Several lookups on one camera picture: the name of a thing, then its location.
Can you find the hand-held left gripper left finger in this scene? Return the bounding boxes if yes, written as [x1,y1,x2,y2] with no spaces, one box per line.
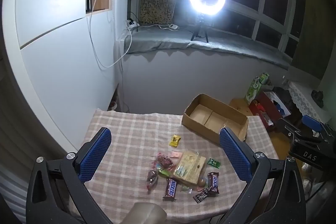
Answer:
[26,127,113,224]

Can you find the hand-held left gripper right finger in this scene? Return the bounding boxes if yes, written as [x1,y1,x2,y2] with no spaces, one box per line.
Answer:
[219,127,307,224]

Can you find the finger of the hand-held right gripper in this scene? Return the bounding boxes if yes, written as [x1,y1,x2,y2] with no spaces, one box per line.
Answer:
[301,114,336,139]
[278,118,302,136]

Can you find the brown chocolate bar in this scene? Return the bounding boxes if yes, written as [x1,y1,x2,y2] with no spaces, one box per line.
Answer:
[163,178,180,201]
[207,172,220,194]

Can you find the tan biscuit package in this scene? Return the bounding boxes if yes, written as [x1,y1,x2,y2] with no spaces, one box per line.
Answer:
[173,151,207,185]

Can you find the cardboard box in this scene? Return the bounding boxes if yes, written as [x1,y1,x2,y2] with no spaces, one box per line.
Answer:
[182,93,249,146]

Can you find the black patterned candy packet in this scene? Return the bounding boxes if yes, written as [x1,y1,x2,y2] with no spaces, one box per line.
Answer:
[193,189,210,204]

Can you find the dark figurine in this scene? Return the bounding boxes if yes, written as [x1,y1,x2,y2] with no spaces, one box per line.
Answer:
[311,90,326,108]

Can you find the white lace cloth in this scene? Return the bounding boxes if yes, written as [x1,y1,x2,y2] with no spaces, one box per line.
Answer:
[287,81,331,122]

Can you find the red storage box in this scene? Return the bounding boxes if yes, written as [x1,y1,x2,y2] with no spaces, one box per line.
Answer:
[249,91,284,132]

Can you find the checked pink tablecloth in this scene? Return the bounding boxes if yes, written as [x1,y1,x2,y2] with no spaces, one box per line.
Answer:
[83,108,279,224]

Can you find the green drink carton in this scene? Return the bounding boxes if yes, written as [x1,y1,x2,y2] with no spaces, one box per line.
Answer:
[244,72,271,105]

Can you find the yellow candy packet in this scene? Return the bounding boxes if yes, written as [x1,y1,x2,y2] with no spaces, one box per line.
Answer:
[169,135,182,148]

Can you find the red wrapped candy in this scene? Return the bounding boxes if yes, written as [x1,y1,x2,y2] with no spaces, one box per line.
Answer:
[146,169,159,190]

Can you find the dark candy in red-print wrapper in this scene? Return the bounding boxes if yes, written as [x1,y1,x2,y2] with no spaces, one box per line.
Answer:
[154,153,174,170]

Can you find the beige chair back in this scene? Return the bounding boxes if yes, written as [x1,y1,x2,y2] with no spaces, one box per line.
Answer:
[125,202,167,224]

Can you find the dark curtain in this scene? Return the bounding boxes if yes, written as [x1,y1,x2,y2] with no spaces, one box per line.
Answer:
[290,0,336,80]

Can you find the black tripod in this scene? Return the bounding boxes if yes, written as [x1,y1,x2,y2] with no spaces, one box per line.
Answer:
[190,13,210,43]

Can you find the white cabinet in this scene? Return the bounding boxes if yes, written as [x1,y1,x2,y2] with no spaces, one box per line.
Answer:
[0,0,117,153]

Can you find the grey windowsill blanket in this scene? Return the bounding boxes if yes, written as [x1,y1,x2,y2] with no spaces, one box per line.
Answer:
[123,27,293,69]

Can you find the leopard print cushion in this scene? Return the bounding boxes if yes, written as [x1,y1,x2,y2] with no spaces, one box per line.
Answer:
[139,0,176,25]

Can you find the window frame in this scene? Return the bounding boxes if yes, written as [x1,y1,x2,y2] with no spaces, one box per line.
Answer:
[129,0,305,51]

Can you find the white cable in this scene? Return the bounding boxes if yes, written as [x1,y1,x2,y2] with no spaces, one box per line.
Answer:
[89,0,133,69]

